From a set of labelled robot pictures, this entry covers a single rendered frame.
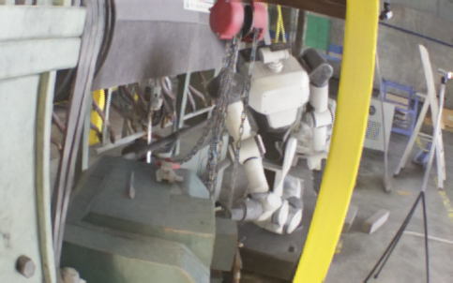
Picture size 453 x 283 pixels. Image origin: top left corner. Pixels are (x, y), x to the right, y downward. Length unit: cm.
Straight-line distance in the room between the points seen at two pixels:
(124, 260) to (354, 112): 74
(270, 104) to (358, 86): 82
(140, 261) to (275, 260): 170
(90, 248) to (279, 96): 130
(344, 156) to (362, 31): 37
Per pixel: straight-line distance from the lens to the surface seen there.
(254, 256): 268
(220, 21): 160
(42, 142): 72
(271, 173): 243
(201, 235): 111
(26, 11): 61
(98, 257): 103
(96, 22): 79
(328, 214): 143
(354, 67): 135
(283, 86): 208
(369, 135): 651
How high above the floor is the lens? 133
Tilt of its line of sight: 13 degrees down
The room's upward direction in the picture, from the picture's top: 9 degrees clockwise
